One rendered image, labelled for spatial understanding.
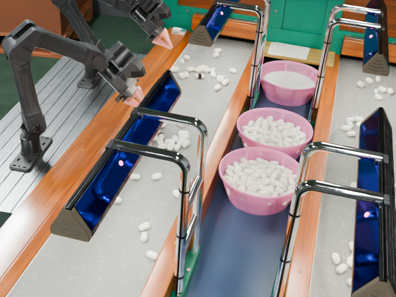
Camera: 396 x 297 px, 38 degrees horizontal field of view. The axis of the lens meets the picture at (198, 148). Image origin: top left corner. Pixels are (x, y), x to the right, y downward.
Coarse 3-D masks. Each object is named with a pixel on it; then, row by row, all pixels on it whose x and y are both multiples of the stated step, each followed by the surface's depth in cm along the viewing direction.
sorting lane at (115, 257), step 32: (192, 64) 244; (224, 64) 246; (192, 96) 221; (224, 96) 222; (160, 128) 199; (192, 128) 201; (160, 160) 183; (192, 160) 184; (128, 192) 169; (160, 192) 170; (128, 224) 157; (160, 224) 158; (64, 256) 145; (96, 256) 146; (128, 256) 147; (32, 288) 136; (64, 288) 136; (96, 288) 137; (128, 288) 138
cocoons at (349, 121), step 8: (368, 80) 239; (376, 80) 241; (376, 88) 232; (384, 88) 233; (376, 96) 228; (352, 120) 210; (360, 120) 211; (344, 128) 205; (352, 136) 203; (352, 184) 176; (352, 248) 152; (336, 256) 149; (352, 256) 149; (344, 264) 147
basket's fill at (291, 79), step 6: (270, 72) 245; (276, 72) 246; (282, 72) 245; (288, 72) 247; (294, 72) 246; (264, 78) 240; (270, 78) 240; (276, 78) 240; (282, 78) 239; (288, 78) 240; (294, 78) 240; (300, 78) 241; (306, 78) 242; (276, 84) 235; (282, 84) 235; (288, 84) 236; (294, 84) 236; (300, 84) 236; (306, 84) 237; (312, 84) 239
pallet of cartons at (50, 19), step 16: (0, 0) 390; (16, 0) 390; (32, 0) 390; (48, 0) 389; (80, 0) 451; (0, 16) 397; (16, 16) 397; (32, 16) 396; (48, 16) 396; (64, 16) 408; (0, 32) 403; (64, 32) 410; (0, 48) 412
